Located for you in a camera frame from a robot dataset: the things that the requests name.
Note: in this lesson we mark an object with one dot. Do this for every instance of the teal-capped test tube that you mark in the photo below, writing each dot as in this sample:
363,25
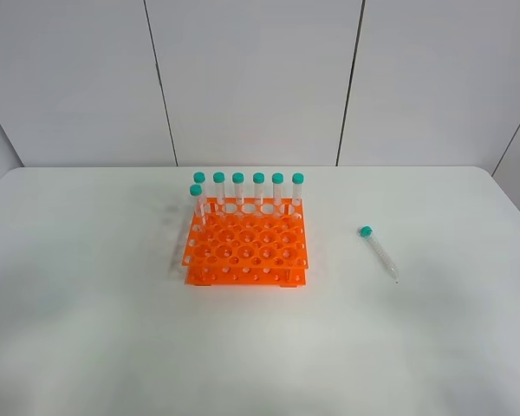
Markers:
366,233

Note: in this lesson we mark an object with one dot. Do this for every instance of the orange test tube rack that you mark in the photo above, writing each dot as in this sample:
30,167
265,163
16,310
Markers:
247,244

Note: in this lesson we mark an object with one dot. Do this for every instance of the second row left tube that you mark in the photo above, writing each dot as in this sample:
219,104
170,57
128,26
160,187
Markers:
199,204

